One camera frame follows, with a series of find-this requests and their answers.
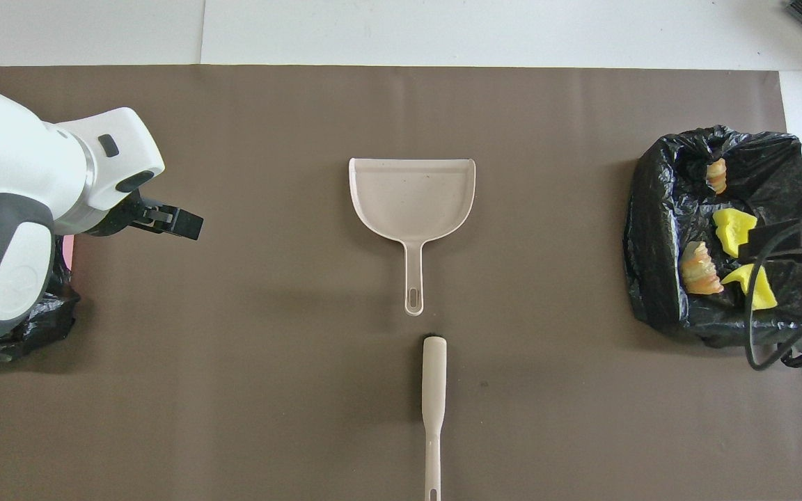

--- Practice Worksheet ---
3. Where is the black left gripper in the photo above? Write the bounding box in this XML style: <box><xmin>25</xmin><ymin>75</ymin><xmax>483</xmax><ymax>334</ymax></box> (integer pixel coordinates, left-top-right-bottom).
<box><xmin>86</xmin><ymin>189</ymin><xmax>205</xmax><ymax>241</ymax></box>

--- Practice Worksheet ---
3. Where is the yellow oblong sponge piece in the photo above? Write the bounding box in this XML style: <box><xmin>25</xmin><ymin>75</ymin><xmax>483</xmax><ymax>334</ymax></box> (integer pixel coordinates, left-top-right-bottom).
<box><xmin>712</xmin><ymin>209</ymin><xmax>758</xmax><ymax>257</ymax></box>

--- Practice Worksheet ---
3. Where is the yellow notched sponge piece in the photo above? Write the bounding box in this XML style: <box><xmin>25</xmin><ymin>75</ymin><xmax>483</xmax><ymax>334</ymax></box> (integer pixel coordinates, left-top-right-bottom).
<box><xmin>721</xmin><ymin>263</ymin><xmax>778</xmax><ymax>311</ymax></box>

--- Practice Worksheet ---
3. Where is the striped bread roll piece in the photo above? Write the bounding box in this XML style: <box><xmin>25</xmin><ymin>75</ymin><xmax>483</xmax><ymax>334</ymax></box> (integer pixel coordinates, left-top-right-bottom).
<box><xmin>679</xmin><ymin>241</ymin><xmax>724</xmax><ymax>296</ymax></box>

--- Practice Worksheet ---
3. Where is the pale pink dustpan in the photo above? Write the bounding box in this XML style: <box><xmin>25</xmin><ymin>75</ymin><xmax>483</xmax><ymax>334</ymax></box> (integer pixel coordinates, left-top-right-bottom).
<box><xmin>348</xmin><ymin>157</ymin><xmax>477</xmax><ymax>317</ymax></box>

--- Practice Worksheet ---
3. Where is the beige hand brush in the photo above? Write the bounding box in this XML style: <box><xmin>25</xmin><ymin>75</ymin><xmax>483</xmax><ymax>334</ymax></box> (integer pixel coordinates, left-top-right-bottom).
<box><xmin>422</xmin><ymin>334</ymin><xmax>448</xmax><ymax>501</ymax></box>

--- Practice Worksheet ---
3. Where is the black bag lined pink bin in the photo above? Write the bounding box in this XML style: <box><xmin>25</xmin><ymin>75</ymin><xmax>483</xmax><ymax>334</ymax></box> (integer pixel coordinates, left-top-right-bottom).
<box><xmin>0</xmin><ymin>235</ymin><xmax>82</xmax><ymax>363</ymax></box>

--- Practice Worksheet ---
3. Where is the small orange bread scrap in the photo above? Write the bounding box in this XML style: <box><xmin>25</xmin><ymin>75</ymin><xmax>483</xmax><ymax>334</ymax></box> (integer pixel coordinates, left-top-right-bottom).
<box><xmin>705</xmin><ymin>158</ymin><xmax>729</xmax><ymax>196</ymax></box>

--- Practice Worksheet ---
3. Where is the brown table mat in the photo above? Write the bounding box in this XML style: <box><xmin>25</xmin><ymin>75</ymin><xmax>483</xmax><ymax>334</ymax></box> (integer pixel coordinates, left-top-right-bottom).
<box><xmin>0</xmin><ymin>66</ymin><xmax>802</xmax><ymax>501</ymax></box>

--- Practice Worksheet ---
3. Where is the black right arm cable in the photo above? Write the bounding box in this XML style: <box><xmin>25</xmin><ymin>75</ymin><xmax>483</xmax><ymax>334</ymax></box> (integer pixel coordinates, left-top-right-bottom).
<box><xmin>744</xmin><ymin>214</ymin><xmax>802</xmax><ymax>371</ymax></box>

